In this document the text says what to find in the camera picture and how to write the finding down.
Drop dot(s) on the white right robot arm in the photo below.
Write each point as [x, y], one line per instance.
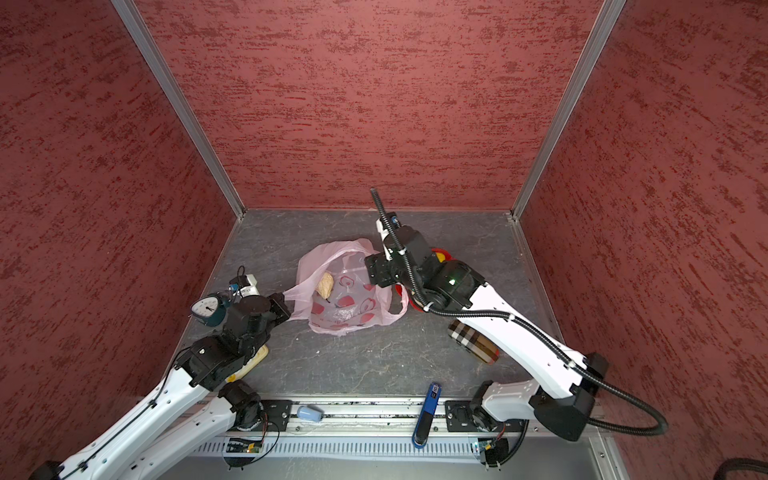
[557, 397]

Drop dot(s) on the red flower-shaped plastic plate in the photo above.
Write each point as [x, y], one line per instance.
[411, 298]

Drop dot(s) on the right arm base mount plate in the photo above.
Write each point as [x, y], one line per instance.
[461, 416]

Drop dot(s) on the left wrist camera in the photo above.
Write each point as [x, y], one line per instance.
[243, 286]

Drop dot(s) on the blue black handheld device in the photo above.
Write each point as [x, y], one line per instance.
[426, 416]

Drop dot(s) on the green alarm clock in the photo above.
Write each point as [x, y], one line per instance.
[211, 310]

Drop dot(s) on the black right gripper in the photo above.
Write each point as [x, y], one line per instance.
[380, 270]

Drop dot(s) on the corner aluminium profile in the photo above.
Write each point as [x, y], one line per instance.
[138, 30]
[601, 30]

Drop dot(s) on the pink plastic bag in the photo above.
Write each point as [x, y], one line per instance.
[355, 304]

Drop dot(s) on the plaid glasses case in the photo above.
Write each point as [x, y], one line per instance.
[474, 342]

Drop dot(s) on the left back corner aluminium profile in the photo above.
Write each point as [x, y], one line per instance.
[138, 30]

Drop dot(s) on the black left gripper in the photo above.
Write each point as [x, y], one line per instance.
[278, 305]

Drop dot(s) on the right back corner aluminium profile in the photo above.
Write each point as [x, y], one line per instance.
[601, 30]

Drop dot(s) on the yellow calculator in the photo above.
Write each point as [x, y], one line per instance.
[259, 356]

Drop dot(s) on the front aluminium rail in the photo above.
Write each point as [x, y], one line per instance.
[366, 417]

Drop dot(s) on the small light blue object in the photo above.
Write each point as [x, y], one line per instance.
[310, 413]

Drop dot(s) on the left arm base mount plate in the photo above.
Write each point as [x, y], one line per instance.
[278, 411]

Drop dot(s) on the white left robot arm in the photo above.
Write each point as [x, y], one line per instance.
[201, 396]

